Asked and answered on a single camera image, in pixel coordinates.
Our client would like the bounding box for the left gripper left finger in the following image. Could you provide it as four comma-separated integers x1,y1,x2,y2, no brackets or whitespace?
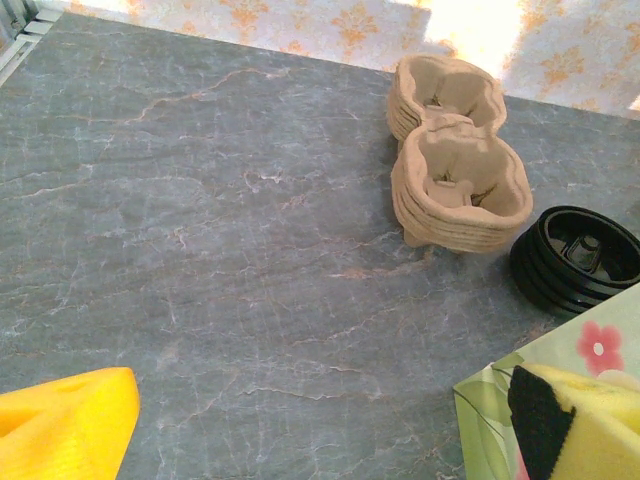
0,367,141,480

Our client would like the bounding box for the stack of black lids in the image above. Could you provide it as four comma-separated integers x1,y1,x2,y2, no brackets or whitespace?
509,205,640,316

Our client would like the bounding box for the aluminium side rail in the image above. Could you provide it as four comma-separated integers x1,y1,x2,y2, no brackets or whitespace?
0,0,61,86

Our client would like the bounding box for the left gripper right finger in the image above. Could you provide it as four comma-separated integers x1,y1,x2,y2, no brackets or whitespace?
507,363,640,480

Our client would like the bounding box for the stack of pulp cup carriers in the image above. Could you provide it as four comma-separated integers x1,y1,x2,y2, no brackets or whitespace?
385,54,534,251

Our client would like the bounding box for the white printed paper bag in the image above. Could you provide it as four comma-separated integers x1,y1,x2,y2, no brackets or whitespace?
453,284,640,480

